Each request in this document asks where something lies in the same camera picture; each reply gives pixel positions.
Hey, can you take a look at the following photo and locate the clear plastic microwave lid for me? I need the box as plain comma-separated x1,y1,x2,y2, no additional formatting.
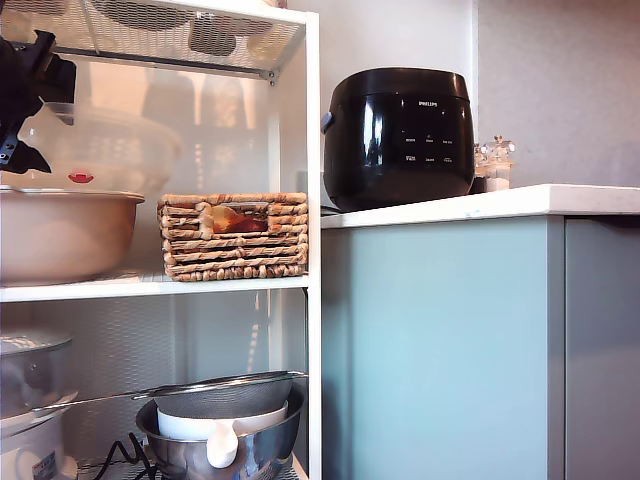
17,101,185,194

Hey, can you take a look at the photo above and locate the glass pot lid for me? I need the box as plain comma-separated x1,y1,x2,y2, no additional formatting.
0,329,73,357

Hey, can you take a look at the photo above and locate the white metal shelf unit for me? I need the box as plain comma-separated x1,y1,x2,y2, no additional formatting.
0,0,322,480

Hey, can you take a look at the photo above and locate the large beige bowl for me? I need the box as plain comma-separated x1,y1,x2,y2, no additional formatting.
0,184,146,287

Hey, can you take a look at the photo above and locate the dark square container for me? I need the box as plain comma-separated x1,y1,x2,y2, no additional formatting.
188,18,240,57

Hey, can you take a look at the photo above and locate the pale round cup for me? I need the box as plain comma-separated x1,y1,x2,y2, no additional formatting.
244,29,277,57

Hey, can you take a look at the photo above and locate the yellow fruit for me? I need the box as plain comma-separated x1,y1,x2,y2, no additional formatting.
212,205,239,234

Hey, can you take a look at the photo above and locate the steel pot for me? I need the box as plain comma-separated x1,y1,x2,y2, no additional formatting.
0,344,69,419

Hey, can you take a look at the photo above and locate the red apple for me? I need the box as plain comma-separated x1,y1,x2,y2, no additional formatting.
230,217,269,234

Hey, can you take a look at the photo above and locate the woven wicker basket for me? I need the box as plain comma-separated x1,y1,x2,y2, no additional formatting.
157,192,309,283

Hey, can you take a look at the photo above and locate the white electric cooker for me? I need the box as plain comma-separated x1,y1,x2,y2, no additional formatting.
0,389,80,480

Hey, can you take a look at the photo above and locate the metal mesh sieve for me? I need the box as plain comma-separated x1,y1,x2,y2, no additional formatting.
32,369,309,421

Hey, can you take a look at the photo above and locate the black Philips rice cooker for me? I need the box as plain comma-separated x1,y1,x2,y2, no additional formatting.
321,67,476,212

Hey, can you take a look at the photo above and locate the steel mixing bowl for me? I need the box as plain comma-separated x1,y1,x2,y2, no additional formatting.
134,383,307,480

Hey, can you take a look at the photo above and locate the clear pepper mill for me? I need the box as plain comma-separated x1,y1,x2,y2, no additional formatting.
472,142,490,194

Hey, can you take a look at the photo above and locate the clear salt mill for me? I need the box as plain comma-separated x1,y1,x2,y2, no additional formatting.
483,133,517,192

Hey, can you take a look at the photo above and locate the grey-blue kitchen cabinet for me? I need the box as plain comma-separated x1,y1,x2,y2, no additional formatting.
319,214,640,480

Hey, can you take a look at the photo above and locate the black cable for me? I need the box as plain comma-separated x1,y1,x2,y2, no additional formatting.
74,432,161,480

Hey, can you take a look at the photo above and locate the white plastic bowl with handle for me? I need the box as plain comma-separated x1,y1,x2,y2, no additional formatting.
156,399,290,470

